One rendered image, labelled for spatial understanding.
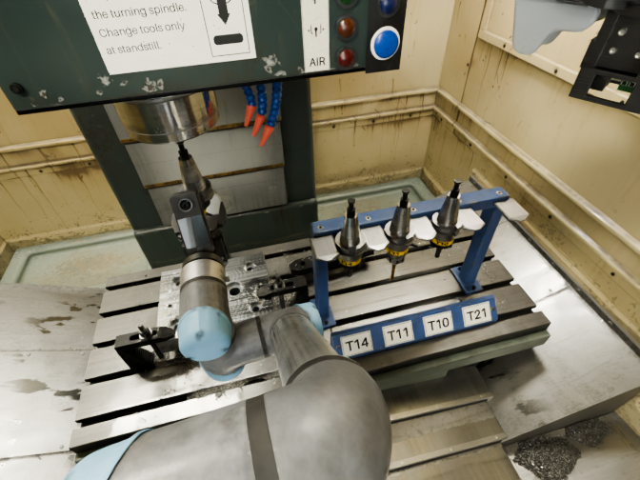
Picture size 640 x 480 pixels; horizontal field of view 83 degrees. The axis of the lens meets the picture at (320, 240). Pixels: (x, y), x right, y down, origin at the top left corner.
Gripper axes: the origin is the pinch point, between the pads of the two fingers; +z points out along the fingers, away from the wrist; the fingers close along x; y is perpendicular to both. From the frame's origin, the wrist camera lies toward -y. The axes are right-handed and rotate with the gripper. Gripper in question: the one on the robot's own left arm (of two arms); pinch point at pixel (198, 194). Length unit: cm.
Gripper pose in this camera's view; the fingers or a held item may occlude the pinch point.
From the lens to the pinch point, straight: 80.2
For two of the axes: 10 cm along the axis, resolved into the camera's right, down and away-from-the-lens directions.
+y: 0.3, 7.1, 7.0
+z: -2.5, -6.7, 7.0
